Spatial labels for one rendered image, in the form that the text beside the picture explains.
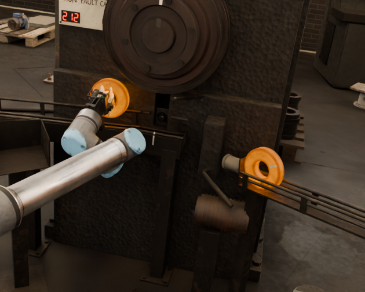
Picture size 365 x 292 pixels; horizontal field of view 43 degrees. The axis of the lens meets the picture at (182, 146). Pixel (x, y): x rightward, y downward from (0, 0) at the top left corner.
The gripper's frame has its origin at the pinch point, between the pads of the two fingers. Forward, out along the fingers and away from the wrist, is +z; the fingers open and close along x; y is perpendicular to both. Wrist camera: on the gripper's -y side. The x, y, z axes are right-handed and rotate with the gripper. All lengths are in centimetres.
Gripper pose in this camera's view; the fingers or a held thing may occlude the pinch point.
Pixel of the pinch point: (109, 93)
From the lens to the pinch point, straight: 187.0
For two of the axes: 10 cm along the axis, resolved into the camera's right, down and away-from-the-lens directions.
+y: 0.5, -7.7, -6.4
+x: -9.7, -1.8, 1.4
